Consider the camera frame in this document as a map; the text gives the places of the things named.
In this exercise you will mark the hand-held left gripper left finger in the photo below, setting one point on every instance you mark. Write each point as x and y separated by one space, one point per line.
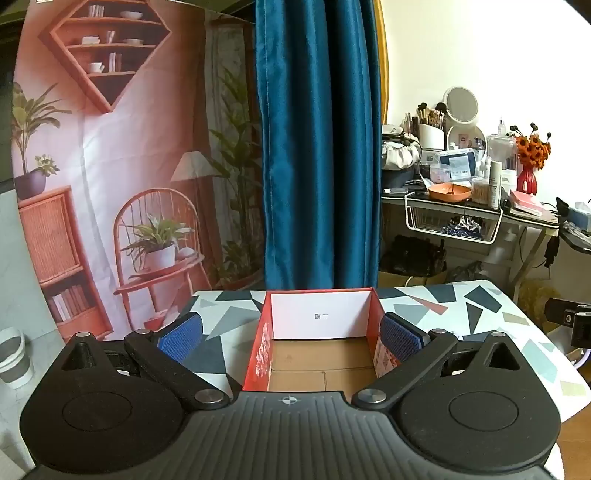
181 333

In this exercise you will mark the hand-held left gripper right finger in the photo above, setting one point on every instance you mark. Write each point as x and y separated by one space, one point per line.
400 333

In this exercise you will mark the red strawberry print cardboard box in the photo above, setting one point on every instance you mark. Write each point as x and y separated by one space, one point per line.
318 341

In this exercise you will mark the geometric patterned tablecloth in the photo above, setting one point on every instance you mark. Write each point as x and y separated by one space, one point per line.
485 309

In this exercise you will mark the teal tissue box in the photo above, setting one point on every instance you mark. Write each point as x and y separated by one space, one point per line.
580 214

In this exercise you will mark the dressing table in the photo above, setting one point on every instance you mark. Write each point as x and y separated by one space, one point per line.
517 220

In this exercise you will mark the pink book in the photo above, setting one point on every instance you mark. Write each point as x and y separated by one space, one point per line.
526 202

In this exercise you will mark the red vase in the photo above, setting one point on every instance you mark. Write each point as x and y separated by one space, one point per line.
527 180

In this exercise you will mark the orange bowl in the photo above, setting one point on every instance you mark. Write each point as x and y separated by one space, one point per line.
448 191

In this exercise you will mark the cotton swab box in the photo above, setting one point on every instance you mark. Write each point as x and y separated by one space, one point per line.
481 191

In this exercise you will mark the white cosmetic bottle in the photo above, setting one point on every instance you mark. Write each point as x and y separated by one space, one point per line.
495 182

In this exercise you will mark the grey plastic bucket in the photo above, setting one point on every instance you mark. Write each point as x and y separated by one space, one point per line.
14 357

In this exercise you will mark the orange artificial flowers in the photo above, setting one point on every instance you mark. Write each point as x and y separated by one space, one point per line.
533 147

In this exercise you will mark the dark blue box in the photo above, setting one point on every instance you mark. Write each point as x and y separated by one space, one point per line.
457 162

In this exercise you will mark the white and black pouch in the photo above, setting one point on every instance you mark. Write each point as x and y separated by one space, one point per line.
400 152

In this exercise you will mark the white makeup brush holder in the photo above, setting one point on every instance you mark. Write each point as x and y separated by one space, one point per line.
430 136

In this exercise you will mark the blue curtain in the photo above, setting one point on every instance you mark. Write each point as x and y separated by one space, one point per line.
318 138

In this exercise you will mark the round white vanity mirror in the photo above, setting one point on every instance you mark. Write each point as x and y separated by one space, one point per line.
461 104

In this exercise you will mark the printed room scene wall tapestry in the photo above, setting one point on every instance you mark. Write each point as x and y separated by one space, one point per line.
115 152

